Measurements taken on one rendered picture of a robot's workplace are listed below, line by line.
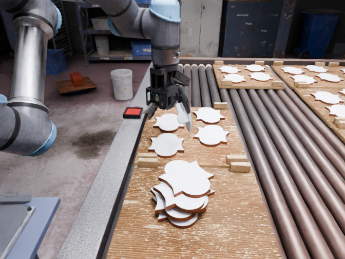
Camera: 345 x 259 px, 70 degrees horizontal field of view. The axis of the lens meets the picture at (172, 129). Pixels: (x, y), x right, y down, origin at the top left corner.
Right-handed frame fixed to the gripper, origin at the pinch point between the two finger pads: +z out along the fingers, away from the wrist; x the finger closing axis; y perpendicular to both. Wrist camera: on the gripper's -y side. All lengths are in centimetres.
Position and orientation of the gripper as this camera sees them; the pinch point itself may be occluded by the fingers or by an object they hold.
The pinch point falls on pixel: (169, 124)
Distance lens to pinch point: 79.4
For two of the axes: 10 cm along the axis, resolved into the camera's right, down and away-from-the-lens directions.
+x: 8.6, 2.5, -4.4
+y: -5.1, 4.3, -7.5
